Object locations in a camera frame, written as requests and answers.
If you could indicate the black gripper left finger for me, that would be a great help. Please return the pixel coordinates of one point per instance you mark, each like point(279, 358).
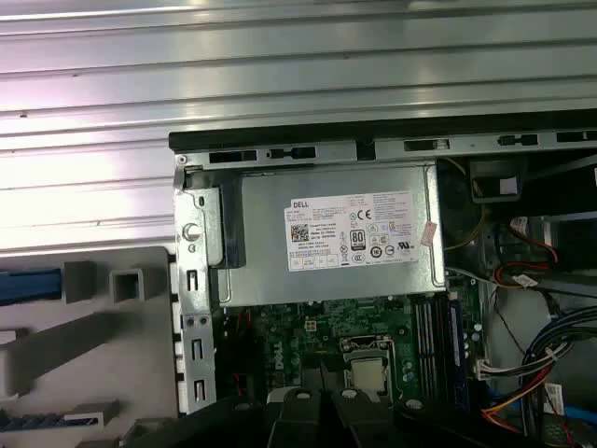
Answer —
point(298, 420)

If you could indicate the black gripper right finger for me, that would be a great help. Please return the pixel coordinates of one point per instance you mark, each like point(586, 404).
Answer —
point(359, 420)

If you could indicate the silver CPU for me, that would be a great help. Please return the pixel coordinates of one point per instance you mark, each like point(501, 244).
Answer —
point(369, 374)

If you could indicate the metal CPU socket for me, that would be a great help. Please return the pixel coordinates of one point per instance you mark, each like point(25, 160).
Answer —
point(345, 368)

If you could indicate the green motherboard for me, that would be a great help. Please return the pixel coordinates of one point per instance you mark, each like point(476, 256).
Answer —
point(280, 345)

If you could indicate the black RAM slot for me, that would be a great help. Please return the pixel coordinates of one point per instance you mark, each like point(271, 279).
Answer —
point(440, 345)
point(420, 345)
point(430, 345)

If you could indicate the grey power supply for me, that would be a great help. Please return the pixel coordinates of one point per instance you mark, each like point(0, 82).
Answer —
point(261, 261)

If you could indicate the grey parts rack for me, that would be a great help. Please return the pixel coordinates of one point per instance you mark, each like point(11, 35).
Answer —
point(140, 354)

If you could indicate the black PC case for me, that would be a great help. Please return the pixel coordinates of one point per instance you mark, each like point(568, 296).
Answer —
point(196, 280)

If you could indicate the grey optical drive bay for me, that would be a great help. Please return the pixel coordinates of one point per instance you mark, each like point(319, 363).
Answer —
point(578, 242)

